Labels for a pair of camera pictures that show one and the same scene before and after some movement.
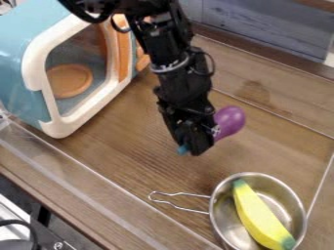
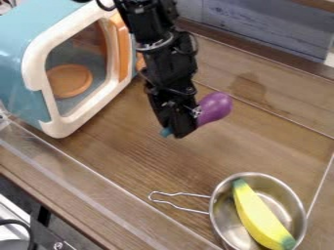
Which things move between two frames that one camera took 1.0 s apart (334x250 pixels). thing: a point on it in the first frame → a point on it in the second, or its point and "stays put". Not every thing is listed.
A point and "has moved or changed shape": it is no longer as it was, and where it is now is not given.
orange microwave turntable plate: x=71 y=79 stays put
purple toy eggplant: x=230 y=118 has moved or changed shape
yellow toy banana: x=260 y=218 stays put
